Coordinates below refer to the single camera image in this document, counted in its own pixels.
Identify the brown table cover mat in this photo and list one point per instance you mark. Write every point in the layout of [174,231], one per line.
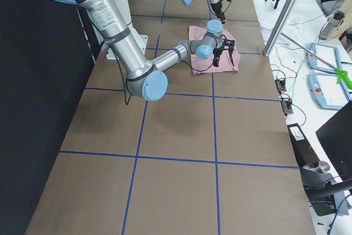
[212,156]

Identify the teach pendant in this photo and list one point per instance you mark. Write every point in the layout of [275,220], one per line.
[328,94]
[328,53]

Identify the black monitor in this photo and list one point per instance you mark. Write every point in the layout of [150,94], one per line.
[335,138]

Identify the water bottle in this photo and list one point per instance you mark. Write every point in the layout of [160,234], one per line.
[332,23]

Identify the metal reacher grabber tool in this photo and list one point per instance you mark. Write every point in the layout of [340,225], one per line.
[342,74]

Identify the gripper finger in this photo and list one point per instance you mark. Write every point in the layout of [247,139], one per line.
[215,61]
[221,16]
[231,56]

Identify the aluminium frame post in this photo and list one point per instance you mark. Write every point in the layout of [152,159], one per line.
[281,21]

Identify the black box device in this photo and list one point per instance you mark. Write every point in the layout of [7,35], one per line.
[304,153]

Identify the teach pendant near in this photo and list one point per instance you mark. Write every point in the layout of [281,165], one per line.
[328,94]

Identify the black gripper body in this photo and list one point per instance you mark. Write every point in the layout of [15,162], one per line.
[220,50]
[216,6]

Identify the orange connector block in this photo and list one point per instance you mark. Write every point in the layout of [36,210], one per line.
[285,99]

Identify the teach pendant far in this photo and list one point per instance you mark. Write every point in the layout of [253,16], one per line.
[328,53]

